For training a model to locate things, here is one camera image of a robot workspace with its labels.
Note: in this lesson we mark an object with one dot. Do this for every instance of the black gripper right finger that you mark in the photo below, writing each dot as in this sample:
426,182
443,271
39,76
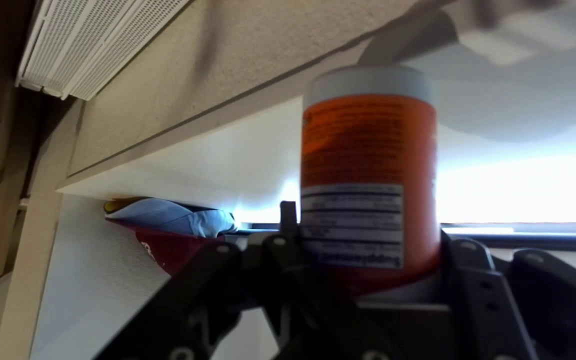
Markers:
520,309

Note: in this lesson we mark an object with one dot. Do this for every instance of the blue cloth bag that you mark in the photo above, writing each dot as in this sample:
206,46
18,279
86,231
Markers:
171,231

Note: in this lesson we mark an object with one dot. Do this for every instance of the orange label pill bottle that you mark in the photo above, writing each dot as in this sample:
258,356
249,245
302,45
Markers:
368,177

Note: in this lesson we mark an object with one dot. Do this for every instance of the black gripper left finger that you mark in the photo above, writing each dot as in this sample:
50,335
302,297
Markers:
205,300

